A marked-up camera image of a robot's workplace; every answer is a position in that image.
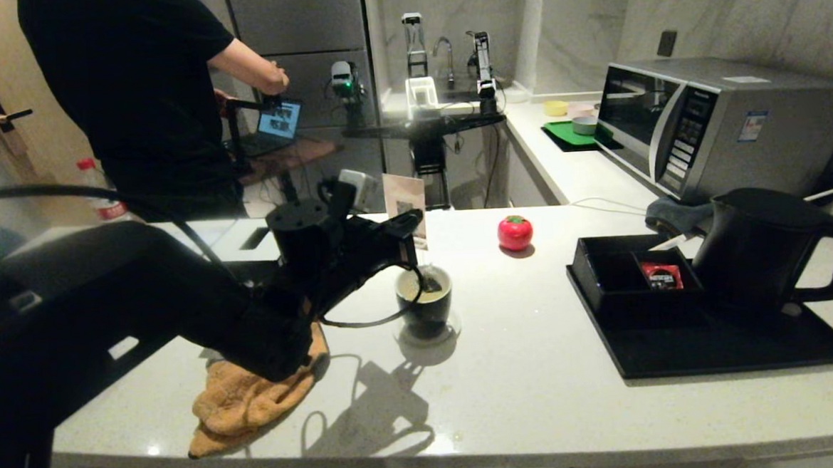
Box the water bottle red cap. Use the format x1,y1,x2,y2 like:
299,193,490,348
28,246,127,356
74,155,131,222

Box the black electric kettle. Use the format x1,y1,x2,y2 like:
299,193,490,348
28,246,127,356
688,184,833,323

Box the black mug white inside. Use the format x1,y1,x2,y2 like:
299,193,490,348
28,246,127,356
394,263,457,341

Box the QR code sign stand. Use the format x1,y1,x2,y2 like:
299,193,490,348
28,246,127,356
383,171,430,253

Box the red tomato toy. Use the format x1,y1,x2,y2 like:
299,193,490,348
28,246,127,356
497,214,535,252

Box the black background robot stand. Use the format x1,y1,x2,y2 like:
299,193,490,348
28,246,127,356
337,6,512,215

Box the wooden side table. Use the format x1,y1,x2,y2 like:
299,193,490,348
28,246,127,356
241,135,340,204

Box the black tissue box white lid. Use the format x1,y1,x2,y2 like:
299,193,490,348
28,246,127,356
202,216,283,267

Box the laptop with blue screen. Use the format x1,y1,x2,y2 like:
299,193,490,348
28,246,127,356
253,98,306,157

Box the white basket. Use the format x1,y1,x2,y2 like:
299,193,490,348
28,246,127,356
405,76,441,113

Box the green tray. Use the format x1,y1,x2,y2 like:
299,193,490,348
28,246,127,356
541,117,616,153

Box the metal faucet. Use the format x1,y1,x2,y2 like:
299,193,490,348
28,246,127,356
431,36,456,90

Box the black organizer box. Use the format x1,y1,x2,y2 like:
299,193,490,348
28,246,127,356
571,232,706,319

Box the orange microfiber cloth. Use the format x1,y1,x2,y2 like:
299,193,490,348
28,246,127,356
181,321,335,461

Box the grey refrigerator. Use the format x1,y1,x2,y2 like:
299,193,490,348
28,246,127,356
226,0,387,219

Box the red coffee sachet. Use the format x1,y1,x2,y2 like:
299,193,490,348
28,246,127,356
639,260,686,293

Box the grey cloth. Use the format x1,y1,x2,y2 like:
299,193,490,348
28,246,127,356
644,195,717,241

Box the black serving tray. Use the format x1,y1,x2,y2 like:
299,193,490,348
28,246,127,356
566,244,833,383

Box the person in black shirt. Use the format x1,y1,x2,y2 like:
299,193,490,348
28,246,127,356
17,0,297,228

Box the silver microwave oven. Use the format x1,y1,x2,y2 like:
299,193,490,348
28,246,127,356
593,51,833,209

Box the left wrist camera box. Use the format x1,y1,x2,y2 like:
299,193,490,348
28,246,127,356
317,167,380,215

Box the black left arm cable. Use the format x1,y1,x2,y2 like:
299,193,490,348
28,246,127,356
0,164,429,348

